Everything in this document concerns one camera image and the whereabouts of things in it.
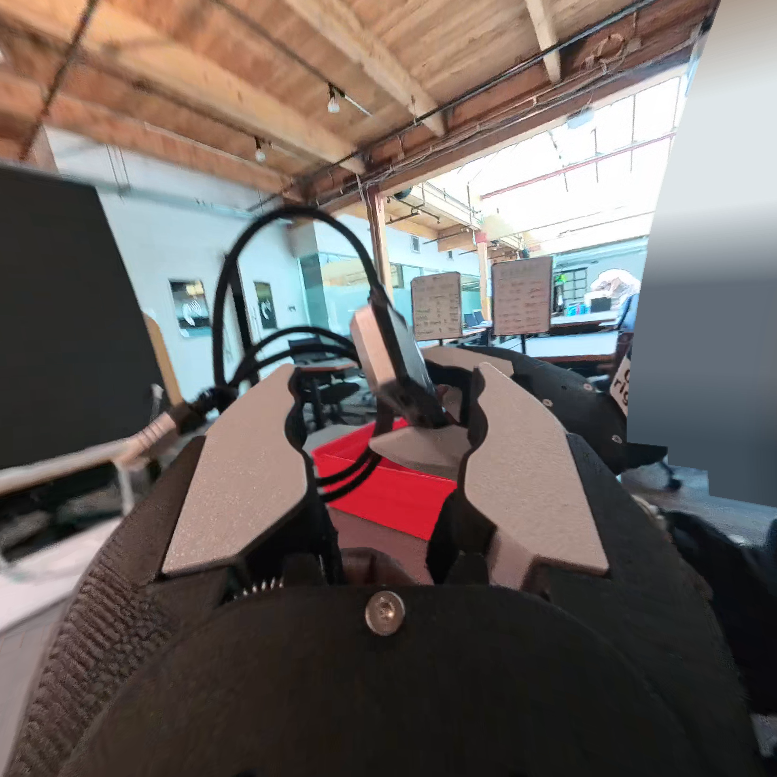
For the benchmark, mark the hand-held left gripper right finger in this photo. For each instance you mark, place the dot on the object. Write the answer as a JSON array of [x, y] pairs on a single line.
[[528, 485]]

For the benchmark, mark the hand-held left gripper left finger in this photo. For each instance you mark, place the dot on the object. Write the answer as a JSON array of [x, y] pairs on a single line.
[[243, 479]]

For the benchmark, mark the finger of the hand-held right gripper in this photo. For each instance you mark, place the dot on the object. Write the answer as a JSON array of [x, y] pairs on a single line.
[[452, 357], [425, 449]]

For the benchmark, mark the red plastic bin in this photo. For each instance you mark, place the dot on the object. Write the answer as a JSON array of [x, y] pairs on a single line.
[[394, 491]]

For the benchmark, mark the whiteboard with handwriting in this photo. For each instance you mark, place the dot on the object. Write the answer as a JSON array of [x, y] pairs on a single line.
[[522, 295], [436, 306]]

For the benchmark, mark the white office table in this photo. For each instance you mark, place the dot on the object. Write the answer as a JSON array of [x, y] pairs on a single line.
[[576, 346]]

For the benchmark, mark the wooden top office desk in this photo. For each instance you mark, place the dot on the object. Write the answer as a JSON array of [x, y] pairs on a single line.
[[328, 365]]

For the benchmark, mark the black office chair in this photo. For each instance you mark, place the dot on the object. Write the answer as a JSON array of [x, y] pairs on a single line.
[[312, 347]]

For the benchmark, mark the phone icon door sign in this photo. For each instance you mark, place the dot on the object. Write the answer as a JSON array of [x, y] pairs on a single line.
[[265, 303], [189, 306]]

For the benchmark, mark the person's black printed shirt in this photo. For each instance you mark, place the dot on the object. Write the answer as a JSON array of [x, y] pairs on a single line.
[[716, 564]]

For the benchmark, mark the black board on stand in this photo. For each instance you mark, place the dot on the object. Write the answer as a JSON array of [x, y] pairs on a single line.
[[60, 315]]

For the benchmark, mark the white ceiling spot bulb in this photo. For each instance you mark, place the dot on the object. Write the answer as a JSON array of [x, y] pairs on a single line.
[[260, 155], [332, 104]]

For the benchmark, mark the wooden support post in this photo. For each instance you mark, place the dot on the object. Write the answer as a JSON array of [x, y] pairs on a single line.
[[379, 243]]

